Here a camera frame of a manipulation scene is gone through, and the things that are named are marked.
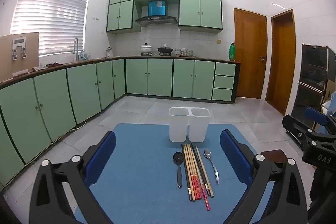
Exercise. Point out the green wall cabinet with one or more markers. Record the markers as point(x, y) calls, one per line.
point(120, 14)
point(200, 6)

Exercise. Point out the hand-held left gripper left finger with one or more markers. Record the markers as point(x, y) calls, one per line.
point(101, 158)

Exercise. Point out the black wok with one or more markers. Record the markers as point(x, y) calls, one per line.
point(165, 50)

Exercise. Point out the glass jars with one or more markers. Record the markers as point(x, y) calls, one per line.
point(185, 52)

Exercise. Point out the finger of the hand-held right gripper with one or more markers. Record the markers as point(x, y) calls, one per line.
point(291, 124)
point(316, 115)

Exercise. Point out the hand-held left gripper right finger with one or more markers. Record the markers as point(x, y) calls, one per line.
point(235, 158)

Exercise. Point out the metal spoon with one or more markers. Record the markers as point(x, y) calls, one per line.
point(207, 153)

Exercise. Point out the crumpled cloths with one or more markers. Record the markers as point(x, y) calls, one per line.
point(44, 66)

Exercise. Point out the brown wooden chopstick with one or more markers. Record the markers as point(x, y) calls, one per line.
point(203, 166)
point(187, 166)

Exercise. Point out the white cooking pot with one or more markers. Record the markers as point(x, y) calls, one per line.
point(146, 48)

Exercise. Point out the green drawer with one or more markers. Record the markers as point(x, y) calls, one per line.
point(222, 94)
point(225, 69)
point(224, 82)

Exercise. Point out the white clip device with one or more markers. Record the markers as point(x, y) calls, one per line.
point(19, 41)

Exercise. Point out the black plastic spoon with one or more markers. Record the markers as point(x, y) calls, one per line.
point(177, 157)

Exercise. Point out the short green base cabinet run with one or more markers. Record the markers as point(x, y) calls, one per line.
point(162, 77)

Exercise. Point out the long green base cabinet run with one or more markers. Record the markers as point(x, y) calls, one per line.
point(52, 103)

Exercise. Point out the metal faucet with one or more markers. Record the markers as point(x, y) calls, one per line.
point(76, 49)

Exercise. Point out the brown kitchen countertop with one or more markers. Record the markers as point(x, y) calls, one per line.
point(86, 62)

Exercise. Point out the white window blind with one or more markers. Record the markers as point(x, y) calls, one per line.
point(52, 16)

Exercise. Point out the light blue box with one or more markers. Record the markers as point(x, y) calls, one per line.
point(331, 102)

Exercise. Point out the black range hood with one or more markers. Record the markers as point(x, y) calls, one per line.
point(156, 20)

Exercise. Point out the blue hood chimney cover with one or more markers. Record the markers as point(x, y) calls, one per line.
point(157, 7)

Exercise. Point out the wide wooden door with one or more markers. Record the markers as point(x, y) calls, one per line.
point(249, 56)

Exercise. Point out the black chopstick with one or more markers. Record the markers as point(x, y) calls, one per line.
point(198, 161)
point(185, 169)

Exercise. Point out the blue table mat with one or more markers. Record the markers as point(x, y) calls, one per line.
point(141, 161)

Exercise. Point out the white two-compartment utensil holder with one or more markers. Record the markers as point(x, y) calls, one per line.
point(178, 127)

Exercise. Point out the green bottle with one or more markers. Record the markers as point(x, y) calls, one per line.
point(232, 52)

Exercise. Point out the black glass cabinet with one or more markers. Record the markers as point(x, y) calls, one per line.
point(312, 77)

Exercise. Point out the brown cardboard board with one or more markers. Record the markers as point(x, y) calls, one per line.
point(32, 50)

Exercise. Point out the narrow wooden door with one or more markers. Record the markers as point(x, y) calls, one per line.
point(282, 64)

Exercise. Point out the metal kettle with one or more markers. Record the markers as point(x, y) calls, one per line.
point(109, 52)

